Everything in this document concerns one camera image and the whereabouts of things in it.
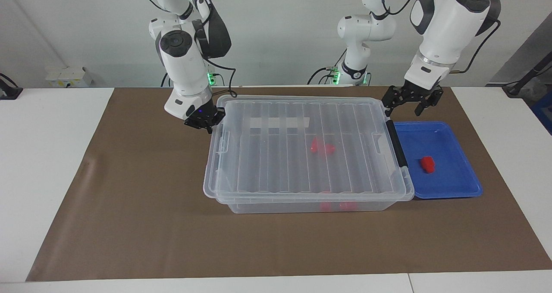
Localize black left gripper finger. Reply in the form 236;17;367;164
415;90;444;115
383;86;408;117

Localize clear ribbed plastic lid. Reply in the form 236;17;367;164
203;96;414;200

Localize blue plastic tray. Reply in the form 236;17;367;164
395;121;483;199

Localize clear plastic storage box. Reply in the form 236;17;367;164
216;97;414;214

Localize black stand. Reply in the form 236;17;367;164
502;54;552;97

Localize brown table mat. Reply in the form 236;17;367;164
26;86;552;282

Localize blue crate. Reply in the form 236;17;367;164
530;90;552;135

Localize white power strip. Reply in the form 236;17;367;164
45;67;93;87

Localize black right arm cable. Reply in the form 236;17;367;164
134;0;238;97

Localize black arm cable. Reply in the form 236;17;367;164
448;19;502;75
134;0;238;97

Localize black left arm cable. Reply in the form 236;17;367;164
448;19;502;75

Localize black box latch handle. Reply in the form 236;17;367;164
387;120;408;168

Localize black base cable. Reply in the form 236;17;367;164
307;52;343;85

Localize black clamp mount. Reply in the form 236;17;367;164
0;72;23;100

